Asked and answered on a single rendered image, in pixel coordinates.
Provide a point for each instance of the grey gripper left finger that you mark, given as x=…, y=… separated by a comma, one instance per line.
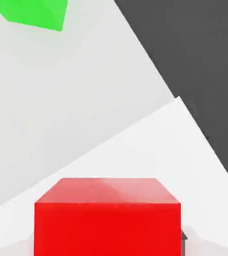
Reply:
x=26, y=251

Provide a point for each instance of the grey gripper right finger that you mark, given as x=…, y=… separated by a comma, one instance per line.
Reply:
x=184, y=243

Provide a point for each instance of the small red cube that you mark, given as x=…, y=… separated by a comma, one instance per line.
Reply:
x=107, y=228

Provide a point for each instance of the small green cube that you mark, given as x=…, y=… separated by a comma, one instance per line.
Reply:
x=35, y=12

